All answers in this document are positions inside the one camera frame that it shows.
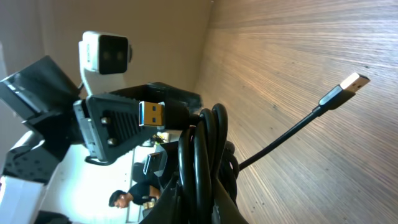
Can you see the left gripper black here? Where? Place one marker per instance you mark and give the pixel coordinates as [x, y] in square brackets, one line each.
[109, 125]

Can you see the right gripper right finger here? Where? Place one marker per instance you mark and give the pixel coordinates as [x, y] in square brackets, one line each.
[224, 210]

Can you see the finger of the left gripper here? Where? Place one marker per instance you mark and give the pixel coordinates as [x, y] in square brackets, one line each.
[158, 92]

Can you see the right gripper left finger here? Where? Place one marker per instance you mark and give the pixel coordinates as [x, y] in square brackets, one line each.
[168, 208]

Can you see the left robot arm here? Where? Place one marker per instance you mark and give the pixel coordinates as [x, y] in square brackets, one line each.
[43, 96]

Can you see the person in background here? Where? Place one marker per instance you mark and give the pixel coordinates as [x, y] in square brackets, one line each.
[139, 193]

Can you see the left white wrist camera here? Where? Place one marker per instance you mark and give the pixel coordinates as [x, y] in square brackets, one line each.
[104, 59]

